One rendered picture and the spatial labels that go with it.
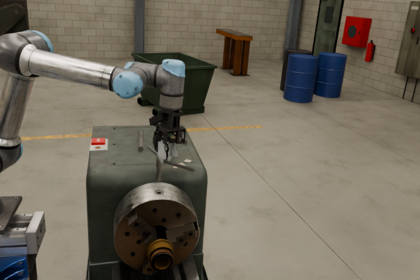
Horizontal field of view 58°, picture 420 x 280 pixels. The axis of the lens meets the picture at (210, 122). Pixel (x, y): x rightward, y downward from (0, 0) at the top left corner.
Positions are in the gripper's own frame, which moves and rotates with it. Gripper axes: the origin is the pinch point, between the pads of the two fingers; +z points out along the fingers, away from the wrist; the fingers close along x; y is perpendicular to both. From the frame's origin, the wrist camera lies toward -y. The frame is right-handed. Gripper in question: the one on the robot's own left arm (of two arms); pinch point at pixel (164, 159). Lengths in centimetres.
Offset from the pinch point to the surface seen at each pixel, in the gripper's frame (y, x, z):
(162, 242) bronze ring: 11.9, -4.8, 25.0
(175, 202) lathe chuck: 5.0, 3.1, 15.0
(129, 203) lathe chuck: -4.5, -10.5, 17.6
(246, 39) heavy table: -639, 543, 34
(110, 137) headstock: -56, 0, 13
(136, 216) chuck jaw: 3.4, -10.9, 18.4
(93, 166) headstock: -28.2, -16.3, 12.6
